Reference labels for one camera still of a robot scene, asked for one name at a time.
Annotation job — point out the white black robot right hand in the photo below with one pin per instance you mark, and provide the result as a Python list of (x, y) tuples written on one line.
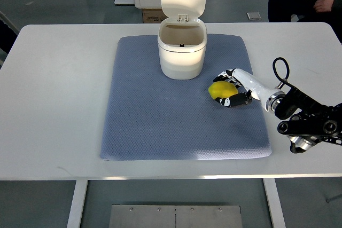
[(255, 89)]

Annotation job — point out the yellow lemon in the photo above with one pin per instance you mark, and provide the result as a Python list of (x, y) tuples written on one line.
[(222, 89)]

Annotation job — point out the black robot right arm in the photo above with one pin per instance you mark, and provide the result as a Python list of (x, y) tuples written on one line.
[(305, 121)]

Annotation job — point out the white trash bin with lid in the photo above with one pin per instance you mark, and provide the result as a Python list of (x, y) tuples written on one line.
[(182, 39)]

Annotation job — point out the grey floor socket plate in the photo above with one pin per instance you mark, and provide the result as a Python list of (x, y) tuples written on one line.
[(253, 16)]

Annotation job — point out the seated person in black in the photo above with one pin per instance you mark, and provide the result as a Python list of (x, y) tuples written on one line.
[(328, 11)]

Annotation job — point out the right white table leg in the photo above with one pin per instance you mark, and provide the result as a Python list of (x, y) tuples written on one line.
[(274, 204)]

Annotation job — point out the white table leg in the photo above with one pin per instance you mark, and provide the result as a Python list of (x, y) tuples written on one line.
[(76, 210), (274, 204)]

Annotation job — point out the blue-grey mesh mat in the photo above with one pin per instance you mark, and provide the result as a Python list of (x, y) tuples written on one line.
[(153, 117)]

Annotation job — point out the cardboard box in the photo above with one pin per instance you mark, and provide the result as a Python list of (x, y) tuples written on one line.
[(153, 15)]

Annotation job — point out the left white table leg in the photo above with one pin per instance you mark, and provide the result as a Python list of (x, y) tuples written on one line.
[(76, 210)]

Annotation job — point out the metal base plate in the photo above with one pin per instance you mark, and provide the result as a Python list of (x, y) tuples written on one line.
[(175, 216)]

